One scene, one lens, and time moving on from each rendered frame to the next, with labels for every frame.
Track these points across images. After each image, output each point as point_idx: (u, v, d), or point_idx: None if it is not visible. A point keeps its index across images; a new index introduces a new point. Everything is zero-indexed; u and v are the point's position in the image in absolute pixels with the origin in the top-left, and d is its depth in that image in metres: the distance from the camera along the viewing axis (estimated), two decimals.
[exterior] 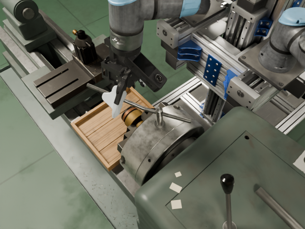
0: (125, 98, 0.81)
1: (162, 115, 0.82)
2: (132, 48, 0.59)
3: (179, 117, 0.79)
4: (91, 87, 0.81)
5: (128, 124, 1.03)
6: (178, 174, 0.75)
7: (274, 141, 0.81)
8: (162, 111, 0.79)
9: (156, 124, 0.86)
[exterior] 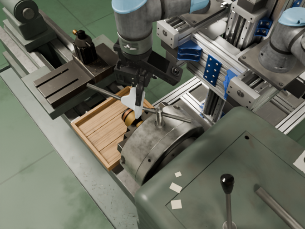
0: None
1: (162, 115, 0.82)
2: (145, 50, 0.57)
3: (179, 117, 0.79)
4: (91, 87, 0.81)
5: (128, 124, 1.03)
6: (178, 174, 0.75)
7: (274, 141, 0.81)
8: (162, 111, 0.79)
9: (156, 124, 0.86)
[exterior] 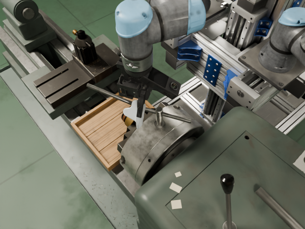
0: (125, 98, 0.81)
1: (162, 115, 0.82)
2: (146, 68, 0.62)
3: (179, 117, 0.79)
4: (91, 87, 0.81)
5: (128, 124, 1.03)
6: (178, 174, 0.75)
7: (274, 141, 0.81)
8: (162, 111, 0.79)
9: (156, 124, 0.86)
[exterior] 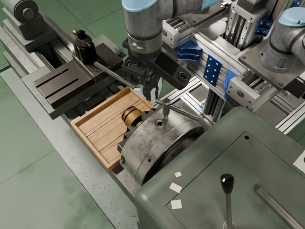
0: (132, 84, 0.75)
1: (169, 108, 0.75)
2: (153, 50, 0.56)
3: (187, 113, 0.72)
4: (98, 66, 0.76)
5: (128, 124, 1.03)
6: (178, 174, 0.75)
7: (274, 141, 0.81)
8: (169, 103, 0.72)
9: (156, 124, 0.86)
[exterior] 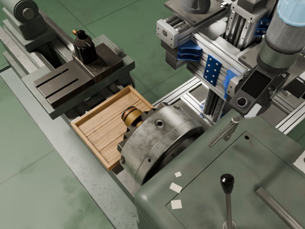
0: None
1: None
2: (260, 55, 0.54)
3: (218, 136, 0.68)
4: None
5: (128, 124, 1.03)
6: (178, 174, 0.75)
7: (274, 141, 0.81)
8: (232, 121, 0.69)
9: (156, 124, 0.86)
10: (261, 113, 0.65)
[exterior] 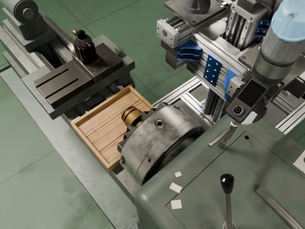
0: None
1: None
2: (256, 66, 0.57)
3: (218, 137, 0.69)
4: (278, 83, 0.80)
5: (128, 124, 1.03)
6: (178, 174, 0.75)
7: (274, 141, 0.81)
8: (231, 124, 0.71)
9: (156, 124, 0.86)
10: (257, 120, 0.67)
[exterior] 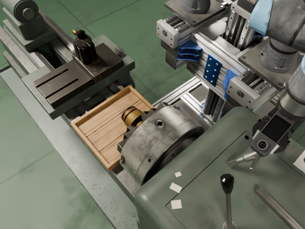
0: None
1: (254, 156, 0.70)
2: (281, 103, 0.57)
3: (256, 162, 0.65)
4: None
5: (128, 124, 1.03)
6: (178, 174, 0.75)
7: None
8: None
9: (156, 124, 0.86)
10: (278, 151, 0.68)
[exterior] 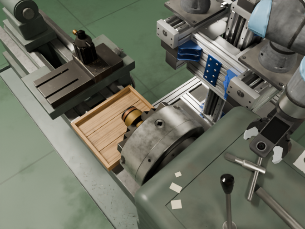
0: None
1: (252, 170, 0.74)
2: (280, 105, 0.58)
3: (254, 190, 0.71)
4: None
5: (128, 124, 1.03)
6: (178, 174, 0.75)
7: None
8: (263, 174, 0.73)
9: (156, 124, 0.86)
10: (285, 155, 0.67)
